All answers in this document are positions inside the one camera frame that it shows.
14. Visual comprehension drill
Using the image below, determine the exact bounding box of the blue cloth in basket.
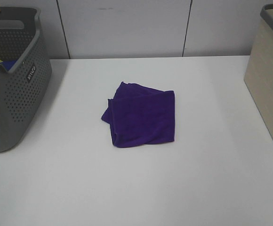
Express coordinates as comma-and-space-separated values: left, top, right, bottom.
0, 60, 16, 72

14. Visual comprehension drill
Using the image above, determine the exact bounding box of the beige storage bin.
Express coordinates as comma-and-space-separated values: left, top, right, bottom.
244, 4, 273, 140

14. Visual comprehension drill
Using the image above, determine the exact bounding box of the grey perforated laundry basket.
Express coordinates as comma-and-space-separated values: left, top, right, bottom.
0, 7, 52, 152

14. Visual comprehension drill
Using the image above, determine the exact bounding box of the purple towel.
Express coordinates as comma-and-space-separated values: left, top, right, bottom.
101, 82, 175, 148

